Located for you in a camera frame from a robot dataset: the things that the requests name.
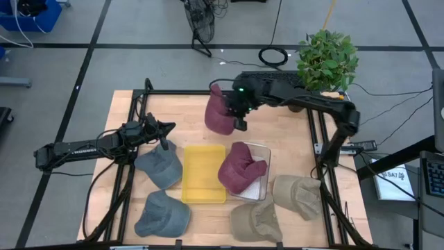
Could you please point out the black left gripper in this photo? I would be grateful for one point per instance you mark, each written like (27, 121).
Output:
(138, 133)

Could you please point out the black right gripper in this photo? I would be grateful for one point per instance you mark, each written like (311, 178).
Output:
(244, 99)

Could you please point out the maroon baseball cap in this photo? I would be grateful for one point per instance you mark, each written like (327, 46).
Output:
(216, 116)

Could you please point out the grey-blue baseball cap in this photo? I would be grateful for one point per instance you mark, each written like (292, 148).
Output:
(161, 217)
(159, 166)

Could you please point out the maroon towel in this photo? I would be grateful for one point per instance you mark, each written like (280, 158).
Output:
(239, 166)

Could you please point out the yellow translucent plastic bin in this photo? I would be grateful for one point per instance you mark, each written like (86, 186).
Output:
(204, 173)

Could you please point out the beige baseball cap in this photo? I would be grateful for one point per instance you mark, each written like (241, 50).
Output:
(296, 194)

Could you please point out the beige towel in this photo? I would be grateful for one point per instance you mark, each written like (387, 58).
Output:
(255, 222)

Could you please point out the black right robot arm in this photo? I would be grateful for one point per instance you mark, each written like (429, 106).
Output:
(322, 104)

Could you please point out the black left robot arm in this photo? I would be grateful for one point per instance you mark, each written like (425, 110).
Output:
(76, 151)

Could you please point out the black plant pot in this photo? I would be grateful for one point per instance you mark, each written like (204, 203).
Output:
(295, 108)

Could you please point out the clear plastic bin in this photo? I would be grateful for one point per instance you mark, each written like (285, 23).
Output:
(262, 187)

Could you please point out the green leafy plant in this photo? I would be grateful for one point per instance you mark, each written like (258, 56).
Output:
(326, 59)

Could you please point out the black power strip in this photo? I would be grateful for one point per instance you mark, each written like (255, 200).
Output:
(360, 146)

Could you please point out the grey table foot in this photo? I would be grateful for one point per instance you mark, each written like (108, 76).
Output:
(14, 82)

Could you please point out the white paper booklet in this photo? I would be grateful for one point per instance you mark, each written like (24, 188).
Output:
(393, 180)

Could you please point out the blue plastic bin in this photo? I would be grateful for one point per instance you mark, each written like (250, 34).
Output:
(45, 19)

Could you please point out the black keyboard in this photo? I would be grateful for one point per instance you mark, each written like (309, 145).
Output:
(435, 177)

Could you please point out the black aluminium table frame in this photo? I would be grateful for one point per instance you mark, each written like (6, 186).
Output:
(133, 104)

